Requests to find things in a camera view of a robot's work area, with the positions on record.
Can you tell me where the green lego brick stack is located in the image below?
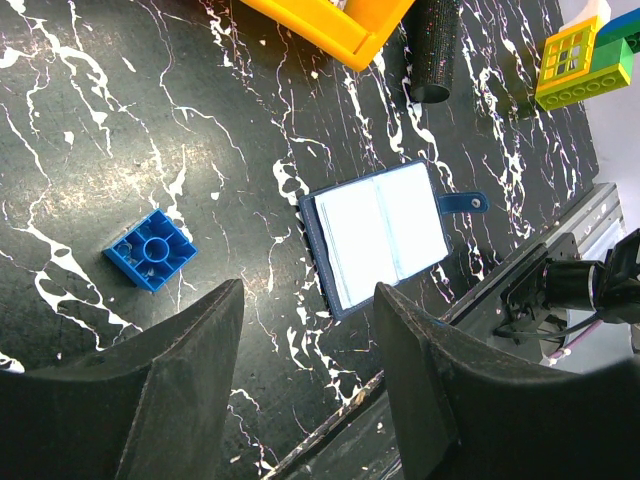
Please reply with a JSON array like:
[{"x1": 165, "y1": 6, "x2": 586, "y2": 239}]
[{"x1": 535, "y1": 1, "x2": 639, "y2": 111}]

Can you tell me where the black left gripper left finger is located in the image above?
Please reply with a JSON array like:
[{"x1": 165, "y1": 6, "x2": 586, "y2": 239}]
[{"x1": 1, "y1": 279, "x2": 244, "y2": 479}]

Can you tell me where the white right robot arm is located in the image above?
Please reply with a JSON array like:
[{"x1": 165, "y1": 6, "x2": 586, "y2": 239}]
[{"x1": 493, "y1": 230, "x2": 639, "y2": 343}]

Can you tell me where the navy blue card holder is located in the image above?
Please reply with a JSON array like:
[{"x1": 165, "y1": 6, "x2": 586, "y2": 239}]
[{"x1": 298, "y1": 160, "x2": 489, "y2": 320}]

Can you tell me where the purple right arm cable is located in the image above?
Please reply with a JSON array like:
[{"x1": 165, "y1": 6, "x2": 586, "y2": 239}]
[{"x1": 547, "y1": 319, "x2": 606, "y2": 361}]

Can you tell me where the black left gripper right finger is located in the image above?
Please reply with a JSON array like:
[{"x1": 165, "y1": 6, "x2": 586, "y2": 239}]
[{"x1": 373, "y1": 283, "x2": 639, "y2": 479}]

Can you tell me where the black silver microphone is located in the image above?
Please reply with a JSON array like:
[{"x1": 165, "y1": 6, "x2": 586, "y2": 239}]
[{"x1": 407, "y1": 0, "x2": 460, "y2": 104}]

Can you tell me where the yellow plastic bin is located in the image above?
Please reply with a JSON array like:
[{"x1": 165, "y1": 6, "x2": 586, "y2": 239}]
[{"x1": 244, "y1": 0, "x2": 413, "y2": 71}]

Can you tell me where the blue lego brick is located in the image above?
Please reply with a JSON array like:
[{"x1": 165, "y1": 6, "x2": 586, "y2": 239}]
[{"x1": 103, "y1": 209, "x2": 198, "y2": 293}]

